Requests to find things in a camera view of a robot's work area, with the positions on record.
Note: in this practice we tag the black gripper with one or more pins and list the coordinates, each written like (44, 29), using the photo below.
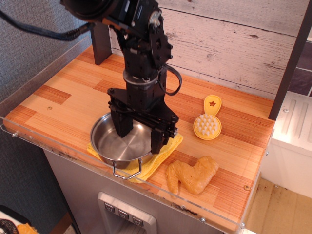
(143, 100)

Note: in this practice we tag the stainless steel pot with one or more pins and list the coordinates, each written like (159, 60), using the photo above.
(127, 155)

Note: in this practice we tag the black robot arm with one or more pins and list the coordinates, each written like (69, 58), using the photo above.
(138, 25)

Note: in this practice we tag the yellow folded cloth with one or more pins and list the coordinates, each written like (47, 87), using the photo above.
(151, 166)

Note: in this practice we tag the yellow scrub brush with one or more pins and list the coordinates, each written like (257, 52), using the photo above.
(207, 126)

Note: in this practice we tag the plastic chicken wing toy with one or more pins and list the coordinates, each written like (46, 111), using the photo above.
(193, 178)

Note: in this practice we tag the clear acrylic table guard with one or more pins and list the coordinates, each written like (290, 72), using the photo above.
(58, 113)

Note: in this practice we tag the silver dispenser panel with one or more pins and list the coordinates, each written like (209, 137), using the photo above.
(122, 218)

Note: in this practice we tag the white cabinet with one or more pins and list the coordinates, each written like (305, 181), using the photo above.
(288, 159)

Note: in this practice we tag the orange object bottom left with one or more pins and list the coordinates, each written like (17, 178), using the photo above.
(26, 229)

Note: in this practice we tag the dark left frame post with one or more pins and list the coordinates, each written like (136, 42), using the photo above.
(101, 43)

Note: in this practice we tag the dark frame post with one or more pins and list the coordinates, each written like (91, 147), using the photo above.
(292, 63)
(101, 43)

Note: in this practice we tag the dark right frame post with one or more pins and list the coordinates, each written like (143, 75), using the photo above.
(292, 63)

